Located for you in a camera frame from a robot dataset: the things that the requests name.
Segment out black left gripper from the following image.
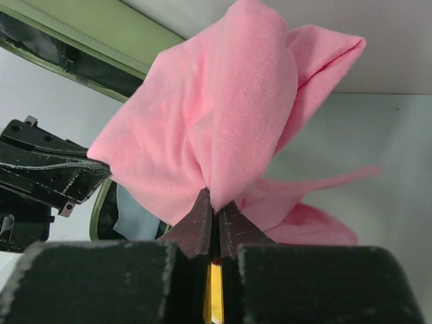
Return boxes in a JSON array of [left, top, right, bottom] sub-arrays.
[[1, 119, 110, 252]]

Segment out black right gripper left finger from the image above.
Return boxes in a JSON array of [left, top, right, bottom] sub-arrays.
[[1, 190, 213, 323]]

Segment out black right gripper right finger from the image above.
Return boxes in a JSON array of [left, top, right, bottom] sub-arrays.
[[218, 203, 425, 324]]

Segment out yellow plastic basket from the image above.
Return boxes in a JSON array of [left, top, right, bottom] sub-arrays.
[[203, 264, 223, 324]]

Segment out grey garment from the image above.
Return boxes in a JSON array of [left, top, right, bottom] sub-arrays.
[[113, 185, 167, 241]]

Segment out green hard-shell suitcase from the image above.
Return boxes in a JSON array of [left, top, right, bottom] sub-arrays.
[[1, 1, 182, 240]]

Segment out pink garment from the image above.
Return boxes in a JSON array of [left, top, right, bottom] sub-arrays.
[[87, 1, 378, 245]]

